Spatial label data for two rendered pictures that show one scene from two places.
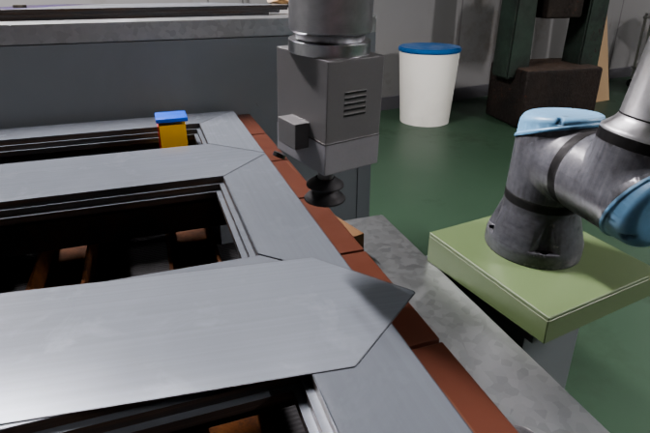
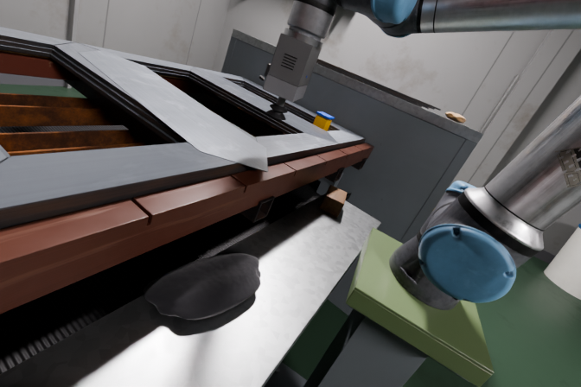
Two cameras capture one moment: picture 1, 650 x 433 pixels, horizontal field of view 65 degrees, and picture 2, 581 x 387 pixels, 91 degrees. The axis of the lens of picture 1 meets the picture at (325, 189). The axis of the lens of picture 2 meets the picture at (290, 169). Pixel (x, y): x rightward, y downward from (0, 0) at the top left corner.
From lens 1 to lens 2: 0.47 m
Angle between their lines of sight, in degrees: 40
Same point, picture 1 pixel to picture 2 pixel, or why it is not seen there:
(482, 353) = (309, 271)
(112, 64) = (330, 91)
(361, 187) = (412, 228)
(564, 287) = (395, 297)
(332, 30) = (292, 22)
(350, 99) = (286, 58)
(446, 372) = (223, 185)
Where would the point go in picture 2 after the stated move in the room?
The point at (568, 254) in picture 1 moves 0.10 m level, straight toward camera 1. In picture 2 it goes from (424, 289) to (380, 282)
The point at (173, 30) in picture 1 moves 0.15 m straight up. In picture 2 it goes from (363, 88) to (379, 53)
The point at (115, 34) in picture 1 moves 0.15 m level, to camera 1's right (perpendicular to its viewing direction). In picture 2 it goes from (339, 79) to (363, 90)
